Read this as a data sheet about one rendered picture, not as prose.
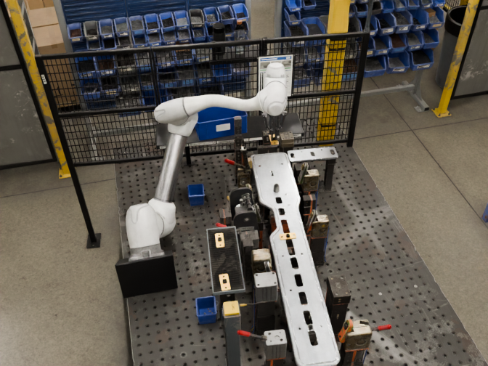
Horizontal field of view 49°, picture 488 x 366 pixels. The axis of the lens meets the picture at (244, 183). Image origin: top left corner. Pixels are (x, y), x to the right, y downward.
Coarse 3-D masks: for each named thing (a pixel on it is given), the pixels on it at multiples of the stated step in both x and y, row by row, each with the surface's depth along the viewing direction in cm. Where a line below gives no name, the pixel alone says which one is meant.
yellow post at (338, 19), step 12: (336, 0) 301; (348, 0) 303; (336, 12) 306; (348, 12) 308; (336, 24) 311; (348, 24) 313; (336, 48) 322; (324, 72) 340; (336, 72) 333; (324, 84) 343; (336, 84) 339; (324, 108) 351; (336, 108) 352; (324, 120) 357
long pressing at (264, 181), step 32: (256, 160) 315; (288, 160) 315; (288, 192) 295; (288, 224) 277; (288, 256) 262; (288, 288) 248; (320, 288) 248; (288, 320) 235; (320, 320) 235; (320, 352) 224
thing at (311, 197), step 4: (304, 196) 294; (308, 196) 294; (312, 196) 294; (304, 200) 292; (308, 200) 292; (312, 200) 292; (304, 204) 294; (308, 204) 294; (312, 204) 294; (304, 208) 295; (308, 208) 296; (312, 208) 296; (304, 212) 297; (308, 212) 298; (304, 216) 301; (308, 216) 301; (304, 220) 303; (304, 224) 305; (304, 228) 306; (308, 232) 309; (308, 236) 311
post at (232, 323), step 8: (224, 320) 222; (232, 320) 222; (224, 328) 227; (232, 328) 226; (240, 328) 228; (232, 336) 232; (232, 344) 236; (232, 352) 240; (232, 360) 245; (240, 360) 254
